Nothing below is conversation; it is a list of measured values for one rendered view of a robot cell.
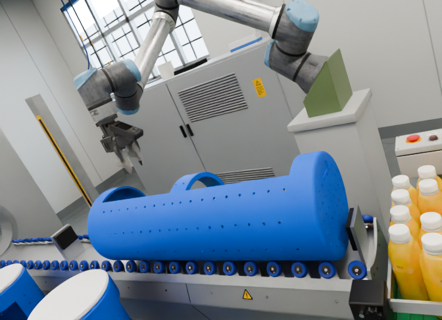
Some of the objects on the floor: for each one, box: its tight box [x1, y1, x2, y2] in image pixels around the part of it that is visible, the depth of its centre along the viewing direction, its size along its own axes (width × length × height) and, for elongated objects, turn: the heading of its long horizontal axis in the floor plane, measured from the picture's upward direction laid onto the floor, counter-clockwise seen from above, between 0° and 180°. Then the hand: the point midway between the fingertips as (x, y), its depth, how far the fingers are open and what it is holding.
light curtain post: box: [25, 93, 99, 209], centre depth 202 cm, size 6×6×170 cm
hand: (137, 166), depth 124 cm, fingers open, 5 cm apart
